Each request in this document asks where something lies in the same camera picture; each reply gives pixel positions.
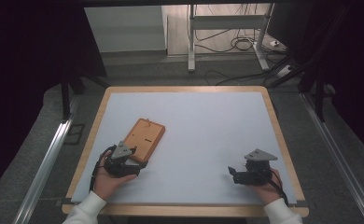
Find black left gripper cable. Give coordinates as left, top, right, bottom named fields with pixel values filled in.
left=89, top=144, right=118, bottom=192

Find white metal desk frame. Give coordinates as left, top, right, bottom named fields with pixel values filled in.
left=187, top=3, right=275, bottom=74

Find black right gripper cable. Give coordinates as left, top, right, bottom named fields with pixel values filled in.
left=263, top=169, right=290, bottom=207

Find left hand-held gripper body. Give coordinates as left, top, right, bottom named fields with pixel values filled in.
left=104, top=140, right=142, bottom=178

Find white table mat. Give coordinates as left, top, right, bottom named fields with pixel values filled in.
left=70, top=91, right=298, bottom=205

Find dark curtain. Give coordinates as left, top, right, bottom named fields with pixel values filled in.
left=290, top=0, right=364, bottom=162
left=0, top=0, right=108, bottom=202

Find person's right hand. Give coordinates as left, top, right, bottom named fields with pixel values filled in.
left=248, top=167, right=285, bottom=206

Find silver metal rail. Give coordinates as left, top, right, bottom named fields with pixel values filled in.
left=12, top=95, right=80, bottom=224
left=299, top=92, right=364, bottom=224

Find white cabinet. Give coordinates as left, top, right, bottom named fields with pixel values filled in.
left=83, top=6, right=168, bottom=54

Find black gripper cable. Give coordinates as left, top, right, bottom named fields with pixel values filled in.
left=89, top=144, right=118, bottom=192
left=263, top=169, right=290, bottom=207

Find black metal stand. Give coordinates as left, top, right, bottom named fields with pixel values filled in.
left=265, top=55, right=329, bottom=123
left=59, top=72, right=110, bottom=121

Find black floor cables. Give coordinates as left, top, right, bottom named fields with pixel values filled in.
left=194, top=3, right=291, bottom=87

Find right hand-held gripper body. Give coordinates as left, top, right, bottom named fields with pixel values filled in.
left=234, top=148, right=279, bottom=187

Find person's left hand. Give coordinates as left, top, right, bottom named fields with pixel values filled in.
left=93, top=150, right=138, bottom=202

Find wooden picture frame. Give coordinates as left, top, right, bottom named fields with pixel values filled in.
left=122, top=118, right=167, bottom=164

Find white power strip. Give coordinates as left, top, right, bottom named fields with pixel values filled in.
left=275, top=63, right=294, bottom=79

